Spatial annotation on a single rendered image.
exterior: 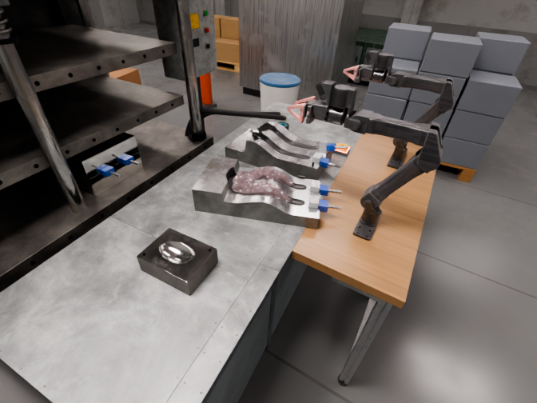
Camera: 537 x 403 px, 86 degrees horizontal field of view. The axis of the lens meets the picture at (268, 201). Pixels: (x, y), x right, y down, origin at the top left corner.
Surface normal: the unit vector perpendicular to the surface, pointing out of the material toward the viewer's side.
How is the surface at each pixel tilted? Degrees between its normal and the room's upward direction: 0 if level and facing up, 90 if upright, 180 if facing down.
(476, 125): 90
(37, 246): 0
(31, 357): 0
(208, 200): 90
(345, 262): 0
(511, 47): 90
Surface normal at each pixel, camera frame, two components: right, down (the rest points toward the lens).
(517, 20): -0.50, 0.53
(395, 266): 0.04, -0.78
